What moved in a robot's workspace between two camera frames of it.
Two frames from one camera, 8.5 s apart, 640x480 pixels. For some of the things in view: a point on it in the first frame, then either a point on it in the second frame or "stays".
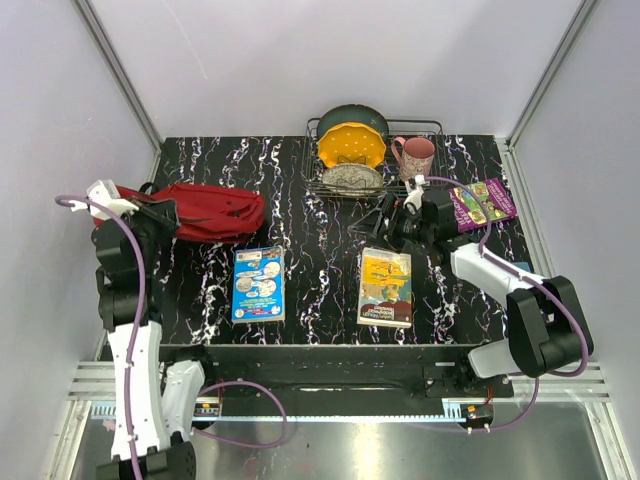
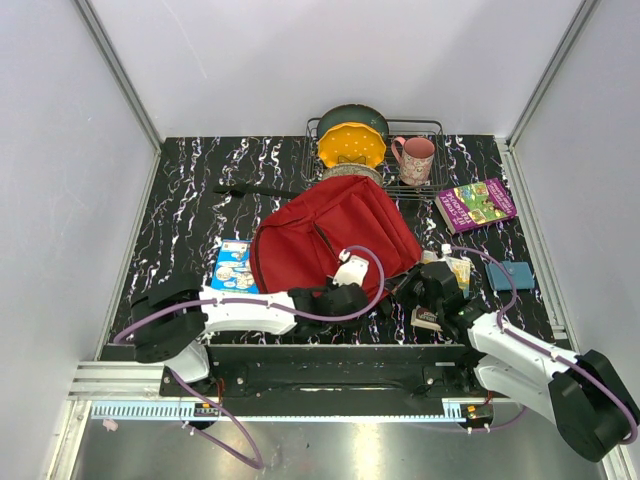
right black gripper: x=386 y=205 to x=401 y=288
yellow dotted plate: x=351 y=142 stays
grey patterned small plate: x=353 y=179 stays
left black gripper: x=163 y=212 to x=330 y=286
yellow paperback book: x=385 y=288 to x=426 y=318
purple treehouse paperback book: x=467 y=212 stays
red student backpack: x=206 y=214 to x=302 y=242
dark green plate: x=352 y=113 stays
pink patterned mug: x=417 y=156 stays
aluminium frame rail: x=124 y=87 stays
